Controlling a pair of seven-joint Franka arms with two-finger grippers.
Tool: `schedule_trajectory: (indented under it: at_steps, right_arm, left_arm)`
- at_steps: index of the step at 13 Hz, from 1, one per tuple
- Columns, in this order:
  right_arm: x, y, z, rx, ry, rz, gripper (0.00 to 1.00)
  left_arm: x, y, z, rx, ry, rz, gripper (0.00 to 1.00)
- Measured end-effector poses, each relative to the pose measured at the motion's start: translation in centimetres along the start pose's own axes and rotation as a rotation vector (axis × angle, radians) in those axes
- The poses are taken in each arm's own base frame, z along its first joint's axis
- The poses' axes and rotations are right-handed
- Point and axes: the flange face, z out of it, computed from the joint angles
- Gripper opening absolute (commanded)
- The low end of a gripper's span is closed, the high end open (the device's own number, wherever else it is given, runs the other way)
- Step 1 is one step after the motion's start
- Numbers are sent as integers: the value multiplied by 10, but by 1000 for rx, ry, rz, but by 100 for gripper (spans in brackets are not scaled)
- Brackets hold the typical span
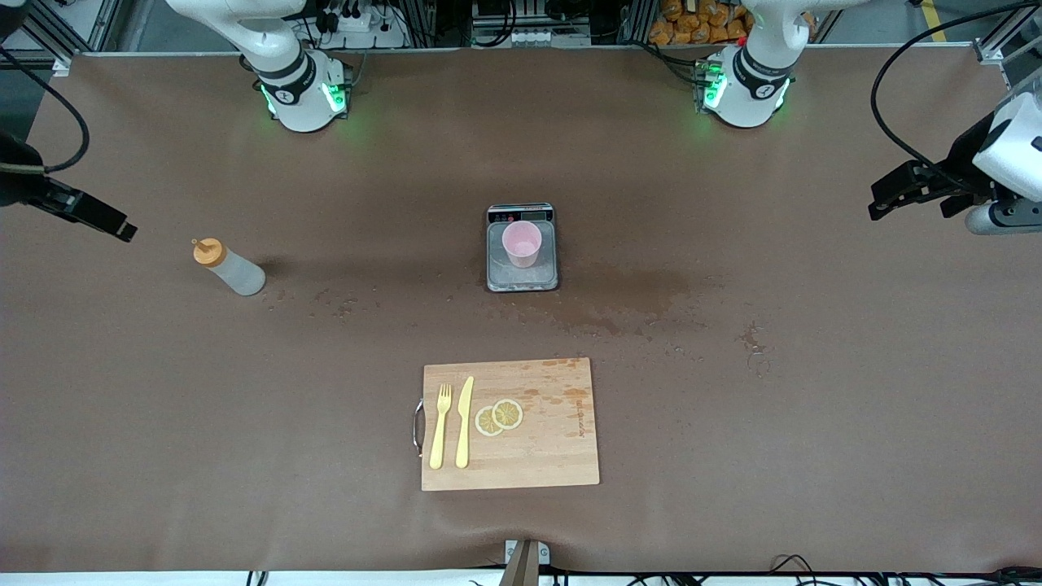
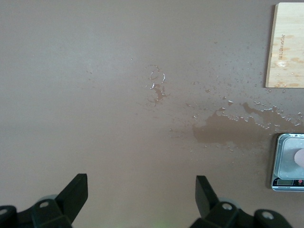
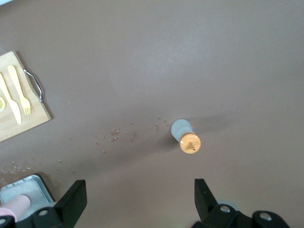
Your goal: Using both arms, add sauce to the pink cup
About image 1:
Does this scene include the clear squeeze bottle orange cap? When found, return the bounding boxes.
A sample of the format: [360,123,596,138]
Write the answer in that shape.
[192,237,267,297]

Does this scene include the pink plastic cup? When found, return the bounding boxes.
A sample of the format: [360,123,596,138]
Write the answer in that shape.
[501,221,544,269]

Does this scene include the orange snack bags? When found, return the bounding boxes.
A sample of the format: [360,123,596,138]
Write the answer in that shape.
[649,0,754,46]

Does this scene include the white power strip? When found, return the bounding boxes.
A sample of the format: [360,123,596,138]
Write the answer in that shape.
[313,10,408,48]

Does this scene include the silver digital kitchen scale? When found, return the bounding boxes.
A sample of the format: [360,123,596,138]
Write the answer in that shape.
[486,203,560,293]

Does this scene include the white socket strip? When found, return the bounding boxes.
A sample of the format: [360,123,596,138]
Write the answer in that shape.
[476,27,593,48]

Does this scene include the yellow plastic fork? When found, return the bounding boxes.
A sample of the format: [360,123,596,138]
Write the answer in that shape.
[429,383,453,470]

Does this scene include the wooden cutting board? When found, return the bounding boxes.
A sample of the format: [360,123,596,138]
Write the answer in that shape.
[413,356,601,492]

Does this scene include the yellow plastic knife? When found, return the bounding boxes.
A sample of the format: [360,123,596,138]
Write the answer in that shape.
[455,375,475,470]

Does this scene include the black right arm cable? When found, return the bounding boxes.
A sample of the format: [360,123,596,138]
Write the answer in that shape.
[0,49,89,173]

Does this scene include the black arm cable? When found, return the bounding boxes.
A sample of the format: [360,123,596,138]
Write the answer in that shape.
[869,2,1042,196]
[0,49,89,173]

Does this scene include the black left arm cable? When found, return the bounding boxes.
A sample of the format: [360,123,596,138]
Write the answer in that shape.
[869,2,1042,196]

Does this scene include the aluminium frame profile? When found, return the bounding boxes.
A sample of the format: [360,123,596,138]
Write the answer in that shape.
[973,8,1042,90]
[0,16,123,76]

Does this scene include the metal table edge bracket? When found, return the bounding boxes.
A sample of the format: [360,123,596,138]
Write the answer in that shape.
[503,539,551,586]

